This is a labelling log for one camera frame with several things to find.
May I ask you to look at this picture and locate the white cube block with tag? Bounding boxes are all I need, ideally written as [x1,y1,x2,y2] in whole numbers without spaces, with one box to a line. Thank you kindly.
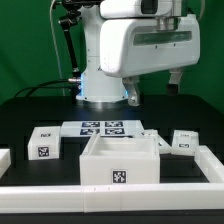
[28,126,61,160]

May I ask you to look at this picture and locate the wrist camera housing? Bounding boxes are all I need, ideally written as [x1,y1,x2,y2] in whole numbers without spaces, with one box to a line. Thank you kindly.
[100,0,187,19]

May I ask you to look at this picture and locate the white front fence rail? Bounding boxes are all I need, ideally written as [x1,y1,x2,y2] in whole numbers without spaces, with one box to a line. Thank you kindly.
[0,183,224,214]

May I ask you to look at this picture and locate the white cabinet body box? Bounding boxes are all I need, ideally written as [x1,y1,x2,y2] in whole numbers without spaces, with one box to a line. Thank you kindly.
[79,134,160,185]

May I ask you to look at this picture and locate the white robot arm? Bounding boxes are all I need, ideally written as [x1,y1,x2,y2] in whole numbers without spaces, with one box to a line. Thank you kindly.
[79,0,200,106]

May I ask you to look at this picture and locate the white left fence piece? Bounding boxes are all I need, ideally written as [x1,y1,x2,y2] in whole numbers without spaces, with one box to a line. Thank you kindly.
[0,149,11,178]

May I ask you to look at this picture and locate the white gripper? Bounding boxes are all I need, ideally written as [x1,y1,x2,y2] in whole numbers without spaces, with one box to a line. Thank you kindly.
[100,14,200,106]

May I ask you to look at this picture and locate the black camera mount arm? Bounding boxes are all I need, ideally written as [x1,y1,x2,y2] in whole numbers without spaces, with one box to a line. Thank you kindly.
[54,0,101,81]

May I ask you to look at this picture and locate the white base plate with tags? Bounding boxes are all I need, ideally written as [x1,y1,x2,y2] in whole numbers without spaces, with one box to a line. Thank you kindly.
[61,120,144,137]

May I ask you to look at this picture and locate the black cables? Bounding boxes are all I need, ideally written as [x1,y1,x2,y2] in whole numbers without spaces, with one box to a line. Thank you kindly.
[13,78,83,98]

